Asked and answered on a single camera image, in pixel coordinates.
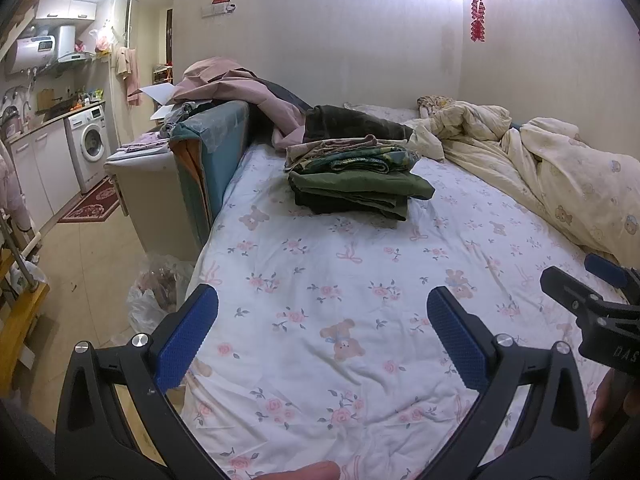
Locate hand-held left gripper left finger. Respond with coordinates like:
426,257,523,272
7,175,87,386
55,284,231,480

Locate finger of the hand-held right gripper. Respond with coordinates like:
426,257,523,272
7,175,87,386
584,253,640,306
541,266,632,317

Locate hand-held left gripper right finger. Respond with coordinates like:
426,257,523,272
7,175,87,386
425,286,595,480

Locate camouflage pants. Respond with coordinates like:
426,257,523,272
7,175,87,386
287,145,421,177

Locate person's right hand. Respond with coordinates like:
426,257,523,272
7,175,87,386
589,374,640,442

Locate person's left hand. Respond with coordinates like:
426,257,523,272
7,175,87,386
249,459,342,480

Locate clear plastic bag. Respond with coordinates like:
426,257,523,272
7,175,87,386
126,254,196,336

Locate cream duvet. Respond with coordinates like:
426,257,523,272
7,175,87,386
410,100,640,263

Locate white low cabinet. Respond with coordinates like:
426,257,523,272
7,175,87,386
104,130,201,263

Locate yellow wooden stool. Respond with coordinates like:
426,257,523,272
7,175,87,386
0,250,51,398

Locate red patterned rug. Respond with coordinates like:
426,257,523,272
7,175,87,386
56,175,122,224

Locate dark green folded garment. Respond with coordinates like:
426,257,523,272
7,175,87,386
294,191,412,223

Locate olive green folded garment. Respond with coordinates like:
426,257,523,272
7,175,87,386
289,169,436,202

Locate teal upholstered bed headboard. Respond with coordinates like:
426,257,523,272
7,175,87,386
169,100,252,251

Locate white washing machine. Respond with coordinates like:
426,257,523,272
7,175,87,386
65,104,113,195

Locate white kitchen base cabinets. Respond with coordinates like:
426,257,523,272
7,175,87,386
9,119,83,233

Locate yellow patterned pillow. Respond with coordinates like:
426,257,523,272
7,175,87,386
417,95,458,116

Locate beige folded garment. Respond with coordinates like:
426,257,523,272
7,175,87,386
285,135,396,168

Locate dark velvet garment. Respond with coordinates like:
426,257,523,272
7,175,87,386
272,104,416,147

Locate white floral pillow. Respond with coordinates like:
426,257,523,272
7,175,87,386
343,102,421,122

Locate white paper sheet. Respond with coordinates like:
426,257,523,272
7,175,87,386
138,83,177,121

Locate pink cloth pile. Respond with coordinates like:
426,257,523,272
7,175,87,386
172,56,313,148

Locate pink hanging towel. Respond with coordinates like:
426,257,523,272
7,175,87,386
113,46,145,107

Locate red hanging firecracker decoration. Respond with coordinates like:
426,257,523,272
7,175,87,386
469,0,488,45

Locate steel range hood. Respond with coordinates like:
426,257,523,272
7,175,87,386
56,25,93,65

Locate pink hanging plastic bag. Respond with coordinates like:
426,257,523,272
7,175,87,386
90,25,118,57

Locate white electric water heater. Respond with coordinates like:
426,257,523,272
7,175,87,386
6,25,77,77

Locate white gas boiler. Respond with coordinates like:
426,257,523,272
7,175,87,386
111,0,139,50

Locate white wall cabinets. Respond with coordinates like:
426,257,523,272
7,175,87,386
34,0,98,22

